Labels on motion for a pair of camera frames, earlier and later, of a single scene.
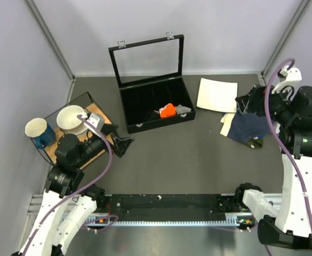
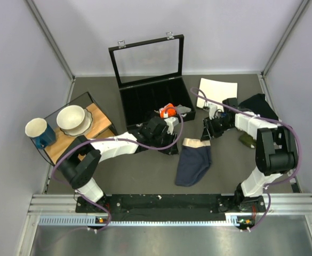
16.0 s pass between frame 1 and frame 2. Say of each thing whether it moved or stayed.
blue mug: stayed
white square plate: stayed
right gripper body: moved
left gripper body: moved
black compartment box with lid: stayed
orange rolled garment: stayed
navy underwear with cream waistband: moved
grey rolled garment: stayed
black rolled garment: stayed
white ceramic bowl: stayed
